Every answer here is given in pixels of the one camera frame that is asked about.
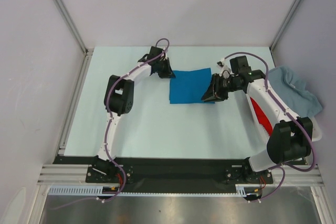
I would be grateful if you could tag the left aluminium frame post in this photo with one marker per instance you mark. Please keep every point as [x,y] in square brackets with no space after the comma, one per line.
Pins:
[59,4]

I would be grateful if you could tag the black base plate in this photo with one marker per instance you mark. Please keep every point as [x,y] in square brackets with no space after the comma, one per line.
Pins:
[155,174]

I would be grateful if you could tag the white slotted cable duct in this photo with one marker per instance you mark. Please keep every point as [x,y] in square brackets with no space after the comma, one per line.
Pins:
[105,191]

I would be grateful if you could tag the white plastic basket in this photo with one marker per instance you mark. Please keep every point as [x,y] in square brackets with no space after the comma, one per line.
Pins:
[316,133]

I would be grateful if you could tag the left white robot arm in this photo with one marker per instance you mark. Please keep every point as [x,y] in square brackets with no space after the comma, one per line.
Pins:
[119,99]

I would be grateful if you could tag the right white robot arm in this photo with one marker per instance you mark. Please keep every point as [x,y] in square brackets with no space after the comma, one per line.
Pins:
[290,141]

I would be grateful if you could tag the aluminium frame post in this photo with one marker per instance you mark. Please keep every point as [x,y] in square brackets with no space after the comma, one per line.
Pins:
[294,7]
[59,4]

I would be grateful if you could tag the right aluminium frame post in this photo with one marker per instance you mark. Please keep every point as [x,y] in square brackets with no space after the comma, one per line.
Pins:
[294,7]

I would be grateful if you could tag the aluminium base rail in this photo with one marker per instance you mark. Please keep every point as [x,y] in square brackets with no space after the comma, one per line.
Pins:
[58,174]

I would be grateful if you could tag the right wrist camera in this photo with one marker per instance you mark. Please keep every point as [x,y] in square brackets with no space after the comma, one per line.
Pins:
[224,69]

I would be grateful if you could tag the blue t shirt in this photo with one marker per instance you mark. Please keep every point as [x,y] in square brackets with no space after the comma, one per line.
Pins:
[188,87]

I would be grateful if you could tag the red t shirt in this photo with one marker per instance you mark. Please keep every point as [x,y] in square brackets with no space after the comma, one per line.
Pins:
[261,117]

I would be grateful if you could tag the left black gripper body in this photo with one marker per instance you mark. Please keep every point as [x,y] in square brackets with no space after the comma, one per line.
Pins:
[163,70]

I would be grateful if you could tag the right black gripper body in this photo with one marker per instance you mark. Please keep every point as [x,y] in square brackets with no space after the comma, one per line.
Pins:
[222,85]

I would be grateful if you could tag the grey t shirt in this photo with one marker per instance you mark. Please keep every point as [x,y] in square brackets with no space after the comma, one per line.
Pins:
[292,90]

